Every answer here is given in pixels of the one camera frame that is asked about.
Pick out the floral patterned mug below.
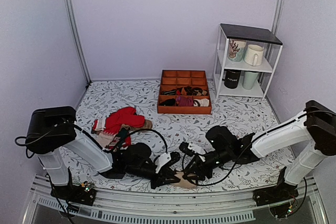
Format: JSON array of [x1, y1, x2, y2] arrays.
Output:
[[228, 39, 247, 62]]

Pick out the white shelf black top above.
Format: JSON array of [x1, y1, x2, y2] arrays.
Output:
[[213, 24, 283, 99]]

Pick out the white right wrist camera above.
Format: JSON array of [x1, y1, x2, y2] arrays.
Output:
[[187, 143, 206, 162]]

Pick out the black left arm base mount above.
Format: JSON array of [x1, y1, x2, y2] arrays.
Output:
[[50, 169, 97, 206]]

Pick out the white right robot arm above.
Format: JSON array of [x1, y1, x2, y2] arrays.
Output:
[[180, 100, 335, 201]]

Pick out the striped beige knitted sock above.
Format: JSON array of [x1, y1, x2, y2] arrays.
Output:
[[172, 171, 196, 189]]

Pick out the red sock pile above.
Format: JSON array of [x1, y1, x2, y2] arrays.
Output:
[[91, 106, 145, 150]]

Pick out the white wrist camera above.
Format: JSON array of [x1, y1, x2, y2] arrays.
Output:
[[187, 143, 206, 162], [154, 153, 171, 174]]

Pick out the right aluminium corner post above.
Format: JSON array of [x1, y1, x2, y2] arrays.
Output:
[[270, 0, 289, 35]]

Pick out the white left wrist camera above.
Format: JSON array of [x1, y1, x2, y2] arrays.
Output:
[[154, 153, 171, 174]]

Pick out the left aluminium corner post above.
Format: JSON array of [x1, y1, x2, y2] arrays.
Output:
[[64, 0, 91, 85]]

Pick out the white ceramic mug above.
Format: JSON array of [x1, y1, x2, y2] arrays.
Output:
[[244, 44, 264, 66]]

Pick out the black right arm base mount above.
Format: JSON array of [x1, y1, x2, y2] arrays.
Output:
[[253, 167, 299, 206]]

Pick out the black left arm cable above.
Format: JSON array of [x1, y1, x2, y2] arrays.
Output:
[[14, 121, 169, 159]]

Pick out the white brown socks in box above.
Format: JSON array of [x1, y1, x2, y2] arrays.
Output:
[[193, 98, 210, 107]]

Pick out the black striped socks in box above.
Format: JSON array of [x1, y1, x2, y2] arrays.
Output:
[[159, 89, 176, 106]]

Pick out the pale green tumbler cup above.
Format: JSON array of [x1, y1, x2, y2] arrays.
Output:
[[242, 71, 259, 90]]

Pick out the dark brown socks in box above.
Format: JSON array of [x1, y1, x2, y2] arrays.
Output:
[[176, 86, 208, 96]]

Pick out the black tumbler cup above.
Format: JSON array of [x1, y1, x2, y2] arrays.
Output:
[[224, 69, 241, 89]]

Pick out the aluminium corner post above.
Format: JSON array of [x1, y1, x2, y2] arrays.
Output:
[[270, 0, 289, 35], [64, 0, 91, 85]]

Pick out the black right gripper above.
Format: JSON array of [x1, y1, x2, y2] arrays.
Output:
[[183, 147, 232, 181]]

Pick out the purple socks in box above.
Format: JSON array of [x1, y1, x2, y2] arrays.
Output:
[[176, 96, 194, 106]]

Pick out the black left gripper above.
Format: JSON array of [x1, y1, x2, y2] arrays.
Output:
[[126, 164, 179, 191]]

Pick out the floral patterned table cloth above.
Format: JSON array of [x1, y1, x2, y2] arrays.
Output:
[[76, 80, 294, 193]]

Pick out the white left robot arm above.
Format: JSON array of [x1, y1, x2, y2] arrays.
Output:
[[23, 106, 181, 200]]

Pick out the brown sock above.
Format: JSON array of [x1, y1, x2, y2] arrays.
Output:
[[121, 120, 153, 131]]

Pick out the orange wooden divider box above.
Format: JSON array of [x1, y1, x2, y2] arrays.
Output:
[[157, 70, 212, 114]]

